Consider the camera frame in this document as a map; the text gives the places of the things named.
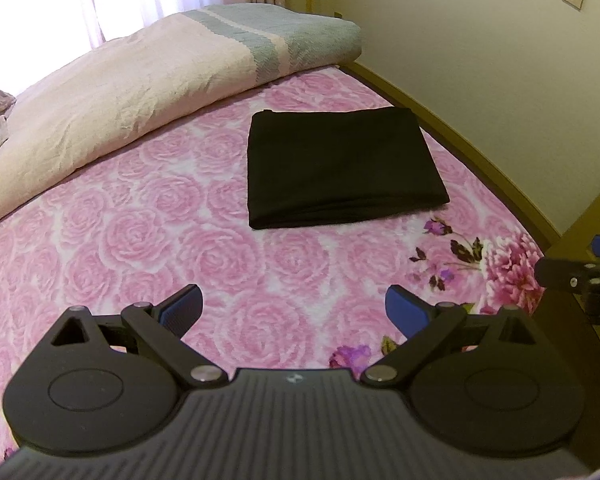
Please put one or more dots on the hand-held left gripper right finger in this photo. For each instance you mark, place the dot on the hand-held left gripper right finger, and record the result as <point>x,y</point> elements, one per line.
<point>405,310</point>

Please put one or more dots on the pink floral bedsheet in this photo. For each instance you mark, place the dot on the pink floral bedsheet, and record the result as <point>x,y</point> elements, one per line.
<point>130,240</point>

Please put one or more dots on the wooden bed frame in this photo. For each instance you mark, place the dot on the wooden bed frame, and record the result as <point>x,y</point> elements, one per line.
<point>455,135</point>

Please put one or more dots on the black garment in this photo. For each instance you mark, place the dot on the black garment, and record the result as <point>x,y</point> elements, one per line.
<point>340,170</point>

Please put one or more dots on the cream and grey blanket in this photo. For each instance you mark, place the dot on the cream and grey blanket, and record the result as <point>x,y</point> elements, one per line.
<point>130,90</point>

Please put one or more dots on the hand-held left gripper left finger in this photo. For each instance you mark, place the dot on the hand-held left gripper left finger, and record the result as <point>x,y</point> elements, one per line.
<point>182,307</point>

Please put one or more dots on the white sheer curtain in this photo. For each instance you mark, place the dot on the white sheer curtain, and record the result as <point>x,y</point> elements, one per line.
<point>105,5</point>

